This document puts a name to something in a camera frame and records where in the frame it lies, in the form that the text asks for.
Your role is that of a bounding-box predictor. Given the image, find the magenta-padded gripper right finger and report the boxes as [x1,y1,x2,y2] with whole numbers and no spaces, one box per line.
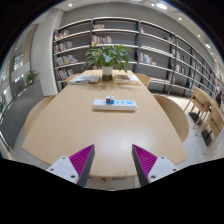
[131,143,178,188]

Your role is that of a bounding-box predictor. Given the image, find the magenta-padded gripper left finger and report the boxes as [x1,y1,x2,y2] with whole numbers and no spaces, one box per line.
[46,143,96,188]

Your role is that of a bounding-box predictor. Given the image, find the white power strip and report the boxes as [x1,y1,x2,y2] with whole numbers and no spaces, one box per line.
[92,98,138,112]

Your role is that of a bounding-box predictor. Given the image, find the slatted wooden chair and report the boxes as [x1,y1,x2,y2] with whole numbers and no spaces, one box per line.
[183,87,212,129]
[194,104,224,155]

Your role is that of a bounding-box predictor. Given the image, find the wooden side table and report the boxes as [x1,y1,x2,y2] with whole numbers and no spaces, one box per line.
[192,85,224,116]

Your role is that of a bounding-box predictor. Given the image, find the grey white magazine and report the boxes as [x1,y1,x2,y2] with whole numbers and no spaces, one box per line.
[69,74,101,85]

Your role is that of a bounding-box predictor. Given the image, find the person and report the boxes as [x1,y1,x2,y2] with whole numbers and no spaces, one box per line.
[215,91,224,108]

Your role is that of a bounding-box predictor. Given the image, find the small background potted plant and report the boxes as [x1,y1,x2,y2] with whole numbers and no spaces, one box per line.
[25,69,40,86]

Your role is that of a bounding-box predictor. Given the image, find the green potted plant white pot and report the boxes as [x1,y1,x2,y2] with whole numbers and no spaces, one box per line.
[82,43,136,82]

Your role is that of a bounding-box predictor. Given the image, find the grey shelf unit with books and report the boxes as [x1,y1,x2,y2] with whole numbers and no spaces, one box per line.
[52,16,224,98]

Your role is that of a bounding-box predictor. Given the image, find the ceiling lights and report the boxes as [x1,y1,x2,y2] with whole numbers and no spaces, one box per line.
[68,2,214,49]

